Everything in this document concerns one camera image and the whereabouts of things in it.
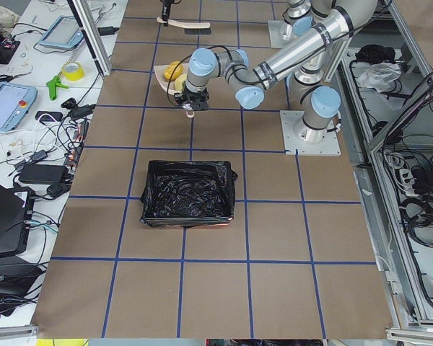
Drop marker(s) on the bin with black bag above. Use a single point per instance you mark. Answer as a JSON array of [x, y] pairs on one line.
[[188, 193]]

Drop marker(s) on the aluminium frame post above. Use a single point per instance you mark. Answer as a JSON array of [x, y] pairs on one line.
[[83, 16]]

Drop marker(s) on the teach pendant near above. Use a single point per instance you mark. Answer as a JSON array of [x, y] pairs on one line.
[[15, 101]]

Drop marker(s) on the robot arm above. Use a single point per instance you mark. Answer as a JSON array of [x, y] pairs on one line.
[[313, 27]]

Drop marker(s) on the teach pendant far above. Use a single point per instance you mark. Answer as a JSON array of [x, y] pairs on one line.
[[63, 34]]

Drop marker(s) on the beige dustpan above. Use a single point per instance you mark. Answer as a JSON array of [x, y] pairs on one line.
[[167, 86]]

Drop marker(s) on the white crumpled cloth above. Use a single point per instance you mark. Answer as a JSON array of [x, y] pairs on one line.
[[381, 77]]

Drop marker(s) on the large black power brick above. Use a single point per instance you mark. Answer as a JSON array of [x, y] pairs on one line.
[[42, 174]]

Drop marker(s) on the teach pendant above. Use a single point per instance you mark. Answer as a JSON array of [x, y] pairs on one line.
[[15, 101], [63, 34]]

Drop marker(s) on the yellow tape roll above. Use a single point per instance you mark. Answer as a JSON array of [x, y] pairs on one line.
[[73, 71]]

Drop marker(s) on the black laptop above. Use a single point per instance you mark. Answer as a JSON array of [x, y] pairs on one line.
[[16, 207]]

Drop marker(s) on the orange-brown bread roll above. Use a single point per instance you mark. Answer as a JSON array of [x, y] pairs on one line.
[[173, 71]]

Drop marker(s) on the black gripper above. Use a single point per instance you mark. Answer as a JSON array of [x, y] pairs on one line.
[[195, 97], [164, 8]]

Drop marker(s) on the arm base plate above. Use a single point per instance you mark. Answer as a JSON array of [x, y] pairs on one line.
[[304, 141], [280, 33]]

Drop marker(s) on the black scissors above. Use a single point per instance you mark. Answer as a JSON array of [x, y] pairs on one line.
[[6, 78]]

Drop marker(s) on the beige hand brush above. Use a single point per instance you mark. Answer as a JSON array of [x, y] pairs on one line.
[[190, 28]]

